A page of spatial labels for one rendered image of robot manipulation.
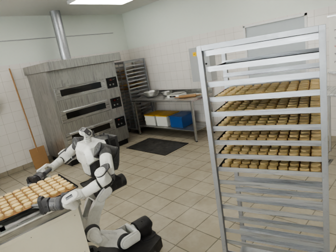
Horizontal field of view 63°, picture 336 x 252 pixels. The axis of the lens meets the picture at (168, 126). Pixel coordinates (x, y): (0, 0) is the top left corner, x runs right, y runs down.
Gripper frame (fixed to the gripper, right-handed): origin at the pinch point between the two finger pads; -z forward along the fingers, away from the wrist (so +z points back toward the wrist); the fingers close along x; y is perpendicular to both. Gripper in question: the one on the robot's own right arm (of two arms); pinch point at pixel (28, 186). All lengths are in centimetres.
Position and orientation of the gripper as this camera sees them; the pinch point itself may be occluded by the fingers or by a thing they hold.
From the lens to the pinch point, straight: 244.1
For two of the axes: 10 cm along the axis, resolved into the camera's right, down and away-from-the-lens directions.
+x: -1.6, -9.6, -2.5
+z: 0.7, -2.6, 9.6
